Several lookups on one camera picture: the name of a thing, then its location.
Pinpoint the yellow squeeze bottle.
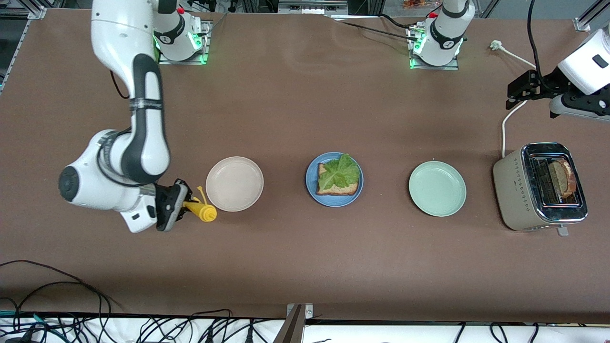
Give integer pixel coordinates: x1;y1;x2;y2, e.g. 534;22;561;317
183;186;218;223

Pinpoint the long black loop cable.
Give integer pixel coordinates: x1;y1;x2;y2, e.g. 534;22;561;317
0;260;120;317

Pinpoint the thin black base cable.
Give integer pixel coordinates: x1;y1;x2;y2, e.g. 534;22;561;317
329;13;420;42

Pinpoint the toasted bread slice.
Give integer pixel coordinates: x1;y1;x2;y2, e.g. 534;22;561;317
316;162;359;196
548;159;578;199

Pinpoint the blue round plate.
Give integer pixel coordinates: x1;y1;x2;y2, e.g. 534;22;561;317
305;152;364;208

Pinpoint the aluminium frame profile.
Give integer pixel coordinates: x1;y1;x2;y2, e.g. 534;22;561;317
574;0;610;33
0;0;48;20

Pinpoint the green lettuce leaf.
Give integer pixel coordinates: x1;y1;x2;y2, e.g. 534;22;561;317
318;153;361;190

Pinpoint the beige chrome toaster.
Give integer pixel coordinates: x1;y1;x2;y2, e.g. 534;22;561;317
493;142;588;237

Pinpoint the metal mounting post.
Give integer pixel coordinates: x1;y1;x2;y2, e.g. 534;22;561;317
273;303;314;343

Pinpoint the mint green round plate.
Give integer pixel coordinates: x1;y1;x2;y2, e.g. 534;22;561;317
408;161;467;217

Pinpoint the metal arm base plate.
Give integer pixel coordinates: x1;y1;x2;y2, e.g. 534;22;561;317
407;26;460;71
158;20;213;66

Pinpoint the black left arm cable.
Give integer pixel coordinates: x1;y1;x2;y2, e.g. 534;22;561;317
527;0;546;89

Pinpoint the grey equipment box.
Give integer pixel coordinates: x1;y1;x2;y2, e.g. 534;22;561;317
278;0;349;16

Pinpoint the beige round plate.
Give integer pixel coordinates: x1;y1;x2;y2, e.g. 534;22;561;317
205;156;264;212

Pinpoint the white toaster power cord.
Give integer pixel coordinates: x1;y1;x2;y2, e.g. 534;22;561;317
490;40;541;159

